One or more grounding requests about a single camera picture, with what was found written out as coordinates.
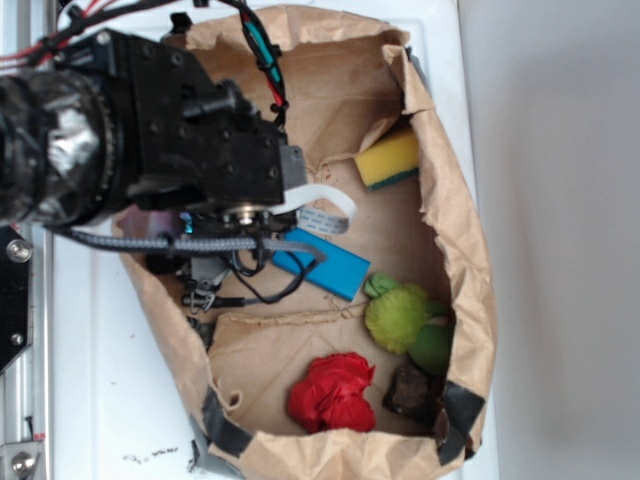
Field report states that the yellow green sponge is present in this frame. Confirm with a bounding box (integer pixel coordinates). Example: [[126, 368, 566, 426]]
[[355, 127, 419, 190]]

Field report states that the white flat ribbon cable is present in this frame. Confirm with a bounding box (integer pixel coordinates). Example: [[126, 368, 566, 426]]
[[272, 183, 358, 235]]

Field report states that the silver corner bracket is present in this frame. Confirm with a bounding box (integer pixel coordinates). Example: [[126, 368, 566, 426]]
[[1, 441, 42, 480]]

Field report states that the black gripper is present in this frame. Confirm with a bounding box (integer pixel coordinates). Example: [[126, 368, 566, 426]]
[[56, 29, 306, 224]]

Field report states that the green plush toy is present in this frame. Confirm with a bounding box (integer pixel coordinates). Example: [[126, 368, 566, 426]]
[[364, 272, 455, 376]]

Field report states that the blue rectangular block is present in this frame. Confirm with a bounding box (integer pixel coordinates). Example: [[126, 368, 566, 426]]
[[272, 229, 371, 301]]

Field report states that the black metal bracket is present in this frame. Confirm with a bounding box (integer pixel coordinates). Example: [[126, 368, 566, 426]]
[[1, 223, 34, 374]]

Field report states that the brown paper bag liner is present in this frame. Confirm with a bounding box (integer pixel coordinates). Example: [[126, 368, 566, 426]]
[[123, 5, 497, 479]]

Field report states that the grey braided cable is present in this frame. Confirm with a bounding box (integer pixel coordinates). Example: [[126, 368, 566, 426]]
[[44, 224, 327, 266]]

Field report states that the red crumpled cloth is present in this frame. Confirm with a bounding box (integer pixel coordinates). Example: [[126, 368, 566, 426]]
[[287, 352, 376, 434]]

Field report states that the dark brown block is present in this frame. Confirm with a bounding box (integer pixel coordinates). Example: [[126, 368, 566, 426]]
[[383, 363, 443, 424]]

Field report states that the red black wire bundle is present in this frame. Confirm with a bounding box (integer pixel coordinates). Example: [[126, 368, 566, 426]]
[[0, 0, 291, 132]]

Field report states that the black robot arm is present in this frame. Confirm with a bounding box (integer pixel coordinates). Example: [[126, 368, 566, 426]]
[[1, 29, 307, 227]]

